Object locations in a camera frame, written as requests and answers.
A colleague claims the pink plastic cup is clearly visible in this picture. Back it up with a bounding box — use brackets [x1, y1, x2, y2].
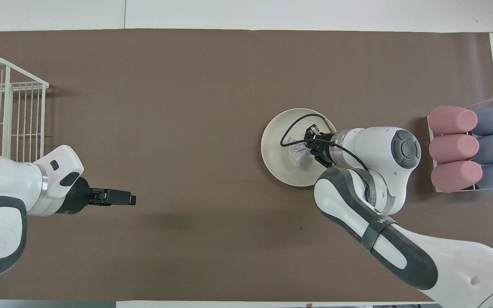
[427, 106, 478, 134]
[429, 134, 480, 164]
[431, 160, 483, 193]

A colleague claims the brown table mat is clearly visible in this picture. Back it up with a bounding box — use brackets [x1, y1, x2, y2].
[0, 29, 493, 302]

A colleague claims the white wire dish rack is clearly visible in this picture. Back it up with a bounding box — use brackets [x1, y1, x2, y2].
[0, 57, 50, 163]

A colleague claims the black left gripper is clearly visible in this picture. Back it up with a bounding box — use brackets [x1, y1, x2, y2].
[87, 187, 137, 207]

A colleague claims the cream round plate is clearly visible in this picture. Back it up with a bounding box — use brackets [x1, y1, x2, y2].
[260, 108, 338, 187]

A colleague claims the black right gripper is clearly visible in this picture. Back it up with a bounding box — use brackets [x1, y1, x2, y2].
[303, 124, 338, 168]

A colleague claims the silver mesh sponge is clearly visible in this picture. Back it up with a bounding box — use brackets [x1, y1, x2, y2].
[287, 137, 315, 167]

